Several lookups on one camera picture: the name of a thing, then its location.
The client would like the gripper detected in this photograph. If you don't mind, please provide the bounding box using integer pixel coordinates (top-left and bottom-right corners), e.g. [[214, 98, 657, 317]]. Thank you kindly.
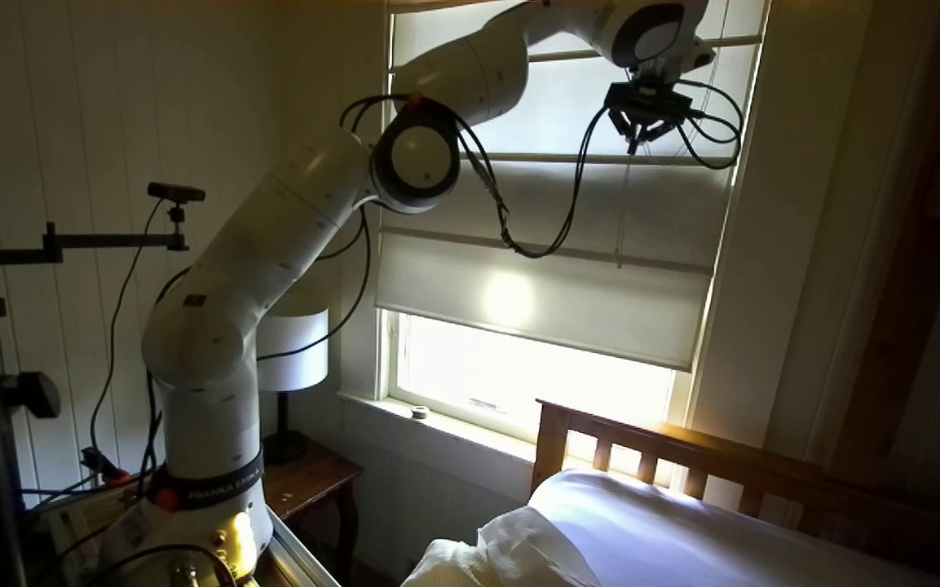
[[603, 80, 695, 157]]

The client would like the white fabric window blind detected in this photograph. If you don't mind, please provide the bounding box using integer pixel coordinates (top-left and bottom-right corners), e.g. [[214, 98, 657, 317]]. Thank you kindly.
[[375, 0, 766, 373]]

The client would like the window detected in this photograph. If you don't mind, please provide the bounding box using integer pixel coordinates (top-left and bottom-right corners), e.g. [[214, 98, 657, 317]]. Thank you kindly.
[[372, 0, 772, 459]]

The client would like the wooden bunk bed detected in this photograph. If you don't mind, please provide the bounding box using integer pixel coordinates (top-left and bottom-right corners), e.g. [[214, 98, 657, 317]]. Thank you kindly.
[[827, 0, 940, 493]]

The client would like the white shade table lamp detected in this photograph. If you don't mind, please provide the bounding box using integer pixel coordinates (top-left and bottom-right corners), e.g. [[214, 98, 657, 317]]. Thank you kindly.
[[256, 303, 330, 466]]

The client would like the white crumpled blanket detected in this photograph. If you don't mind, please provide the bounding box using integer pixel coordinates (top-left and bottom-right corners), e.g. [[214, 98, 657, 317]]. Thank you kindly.
[[399, 505, 602, 587]]

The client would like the dark wooden side table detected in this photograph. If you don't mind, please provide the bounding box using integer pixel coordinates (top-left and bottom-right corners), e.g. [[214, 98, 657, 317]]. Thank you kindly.
[[261, 437, 364, 585]]

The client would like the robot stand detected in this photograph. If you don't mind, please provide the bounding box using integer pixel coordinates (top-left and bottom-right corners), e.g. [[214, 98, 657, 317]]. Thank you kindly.
[[29, 481, 342, 587]]

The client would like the orange clamp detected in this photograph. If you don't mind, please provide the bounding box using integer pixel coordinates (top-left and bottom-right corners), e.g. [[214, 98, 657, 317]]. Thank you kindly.
[[81, 446, 135, 489]]

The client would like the wooden bed frame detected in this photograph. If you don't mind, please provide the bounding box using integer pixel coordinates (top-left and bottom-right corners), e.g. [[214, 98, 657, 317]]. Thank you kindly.
[[530, 399, 940, 585]]

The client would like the camera on mount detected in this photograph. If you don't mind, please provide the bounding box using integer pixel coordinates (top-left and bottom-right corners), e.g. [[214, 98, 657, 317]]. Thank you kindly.
[[0, 181, 207, 267]]

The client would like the black cable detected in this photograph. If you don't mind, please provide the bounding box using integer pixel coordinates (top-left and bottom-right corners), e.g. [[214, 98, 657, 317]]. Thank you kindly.
[[88, 199, 165, 459]]

